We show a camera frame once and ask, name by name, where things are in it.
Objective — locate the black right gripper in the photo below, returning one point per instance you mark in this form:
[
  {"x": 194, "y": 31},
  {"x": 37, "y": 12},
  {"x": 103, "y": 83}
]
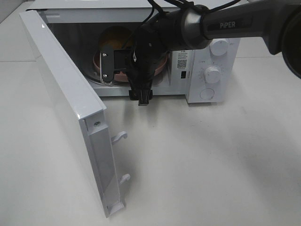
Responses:
[{"x": 146, "y": 55}]

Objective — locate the pink round plate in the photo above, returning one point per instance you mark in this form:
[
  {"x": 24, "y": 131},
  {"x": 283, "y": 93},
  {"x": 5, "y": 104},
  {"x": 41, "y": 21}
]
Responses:
[{"x": 105, "y": 67}]

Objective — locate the white door release button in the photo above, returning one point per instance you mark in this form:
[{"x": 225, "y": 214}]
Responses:
[{"x": 207, "y": 94}]

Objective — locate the white microwave door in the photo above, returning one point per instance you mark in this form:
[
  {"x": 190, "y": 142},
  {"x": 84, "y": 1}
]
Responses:
[{"x": 80, "y": 112}]

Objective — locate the glass microwave turntable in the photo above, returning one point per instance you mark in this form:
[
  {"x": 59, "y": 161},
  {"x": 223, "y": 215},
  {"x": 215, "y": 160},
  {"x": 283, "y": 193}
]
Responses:
[{"x": 121, "y": 78}]

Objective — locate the white timer knob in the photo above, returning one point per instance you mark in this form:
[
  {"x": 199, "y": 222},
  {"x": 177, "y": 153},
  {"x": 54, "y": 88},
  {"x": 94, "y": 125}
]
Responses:
[{"x": 212, "y": 74}]

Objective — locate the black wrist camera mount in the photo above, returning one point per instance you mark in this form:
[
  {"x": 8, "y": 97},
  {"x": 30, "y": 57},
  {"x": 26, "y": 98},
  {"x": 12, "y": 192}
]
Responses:
[{"x": 119, "y": 56}]

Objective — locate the white microwave oven body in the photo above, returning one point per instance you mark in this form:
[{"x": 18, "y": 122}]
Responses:
[{"x": 70, "y": 35}]

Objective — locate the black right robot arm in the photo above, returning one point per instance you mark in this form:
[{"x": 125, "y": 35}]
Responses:
[{"x": 193, "y": 26}]

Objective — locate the upper white power knob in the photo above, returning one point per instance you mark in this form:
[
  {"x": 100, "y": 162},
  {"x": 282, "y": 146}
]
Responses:
[{"x": 219, "y": 47}]

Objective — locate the burger with lettuce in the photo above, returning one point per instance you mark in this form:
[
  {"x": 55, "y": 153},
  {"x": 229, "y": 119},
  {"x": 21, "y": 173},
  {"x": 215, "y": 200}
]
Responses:
[{"x": 117, "y": 37}]

